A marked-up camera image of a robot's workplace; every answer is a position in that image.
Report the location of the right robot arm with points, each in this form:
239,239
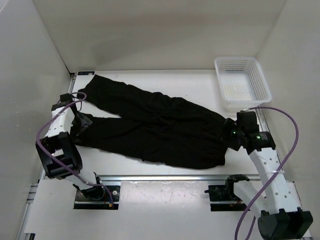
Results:
277,213

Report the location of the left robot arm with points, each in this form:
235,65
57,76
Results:
55,144

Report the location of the right aluminium rail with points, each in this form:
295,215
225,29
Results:
280,160

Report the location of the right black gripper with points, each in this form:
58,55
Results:
229,125

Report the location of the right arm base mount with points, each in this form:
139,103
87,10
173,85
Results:
222,197

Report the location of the white plastic mesh basket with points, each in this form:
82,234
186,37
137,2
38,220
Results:
242,83

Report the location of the blue label sticker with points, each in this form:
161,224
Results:
85,73

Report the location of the front aluminium rail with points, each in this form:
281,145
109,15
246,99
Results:
170,177

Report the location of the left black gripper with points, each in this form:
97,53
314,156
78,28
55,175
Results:
85,122

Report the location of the black trousers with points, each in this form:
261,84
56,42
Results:
152,126

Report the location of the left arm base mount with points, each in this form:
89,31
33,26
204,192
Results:
98,199

